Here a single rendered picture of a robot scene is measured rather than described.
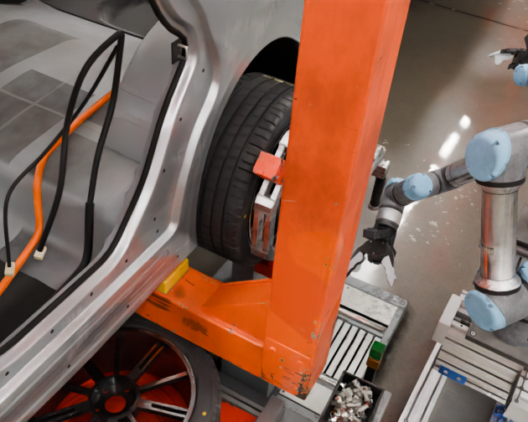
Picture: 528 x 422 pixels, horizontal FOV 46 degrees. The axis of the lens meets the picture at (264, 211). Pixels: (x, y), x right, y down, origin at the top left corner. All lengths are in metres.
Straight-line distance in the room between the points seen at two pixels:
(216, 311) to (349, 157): 0.80
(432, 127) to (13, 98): 2.78
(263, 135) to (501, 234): 0.75
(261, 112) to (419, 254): 1.58
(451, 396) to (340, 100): 1.52
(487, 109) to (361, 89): 3.43
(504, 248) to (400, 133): 2.55
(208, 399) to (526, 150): 1.16
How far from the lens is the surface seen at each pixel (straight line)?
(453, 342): 2.02
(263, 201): 1.93
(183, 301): 2.02
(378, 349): 2.00
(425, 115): 4.40
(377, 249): 1.91
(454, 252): 3.39
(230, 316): 1.94
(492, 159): 1.55
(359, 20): 1.20
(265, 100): 2.02
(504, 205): 1.63
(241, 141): 1.93
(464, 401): 2.55
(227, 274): 2.72
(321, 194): 1.42
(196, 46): 1.72
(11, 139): 2.17
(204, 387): 2.04
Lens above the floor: 2.22
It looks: 41 degrees down
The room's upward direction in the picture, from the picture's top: 5 degrees clockwise
